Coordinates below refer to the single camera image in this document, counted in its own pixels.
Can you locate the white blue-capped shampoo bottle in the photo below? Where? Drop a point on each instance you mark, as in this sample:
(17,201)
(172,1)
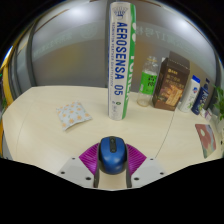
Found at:
(189,95)

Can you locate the orange-patterned white fabric pouch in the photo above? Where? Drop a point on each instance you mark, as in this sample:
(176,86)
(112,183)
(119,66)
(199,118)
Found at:
(73,115)

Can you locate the blue and black computer mouse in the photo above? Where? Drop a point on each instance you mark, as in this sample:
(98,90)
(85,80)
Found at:
(112,155)

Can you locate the green potted plant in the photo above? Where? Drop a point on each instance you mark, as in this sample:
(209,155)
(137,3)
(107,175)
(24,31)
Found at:
(220,103)

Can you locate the brown carton box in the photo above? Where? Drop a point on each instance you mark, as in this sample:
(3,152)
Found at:
(170,85)

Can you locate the crumpled white tissue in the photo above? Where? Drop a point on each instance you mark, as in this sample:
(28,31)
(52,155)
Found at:
(202,112)

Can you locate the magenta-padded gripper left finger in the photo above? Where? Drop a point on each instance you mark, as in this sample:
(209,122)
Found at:
(89,160)

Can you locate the dark blue shampoo bottle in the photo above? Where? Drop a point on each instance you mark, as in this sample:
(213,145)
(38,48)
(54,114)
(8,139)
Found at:
(200,99)

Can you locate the white green shuttlecock tube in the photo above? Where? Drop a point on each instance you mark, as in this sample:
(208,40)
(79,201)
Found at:
(120,63)

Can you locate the clear green-label drink bottle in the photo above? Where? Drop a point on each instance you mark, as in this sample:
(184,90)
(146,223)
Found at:
(147,83)

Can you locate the floral pink mouse pad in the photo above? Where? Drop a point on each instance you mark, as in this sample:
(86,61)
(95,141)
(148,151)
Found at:
(206,140)

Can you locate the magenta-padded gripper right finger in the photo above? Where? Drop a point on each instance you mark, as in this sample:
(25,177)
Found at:
(136,160)

